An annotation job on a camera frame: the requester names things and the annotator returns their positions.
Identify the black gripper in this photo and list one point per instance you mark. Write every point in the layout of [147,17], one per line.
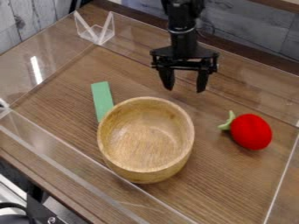
[184,54]

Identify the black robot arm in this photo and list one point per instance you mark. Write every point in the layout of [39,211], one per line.
[183,13]

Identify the brown wooden bowl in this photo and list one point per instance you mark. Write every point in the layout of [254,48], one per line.
[145,136]

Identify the green flat stick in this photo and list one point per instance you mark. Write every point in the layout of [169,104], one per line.
[103,100]

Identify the red toy strawberry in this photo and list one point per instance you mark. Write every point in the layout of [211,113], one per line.
[250,130]

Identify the black metal stand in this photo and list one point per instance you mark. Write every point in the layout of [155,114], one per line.
[39,214]

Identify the clear acrylic corner bracket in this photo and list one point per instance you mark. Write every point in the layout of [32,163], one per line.
[96,34]

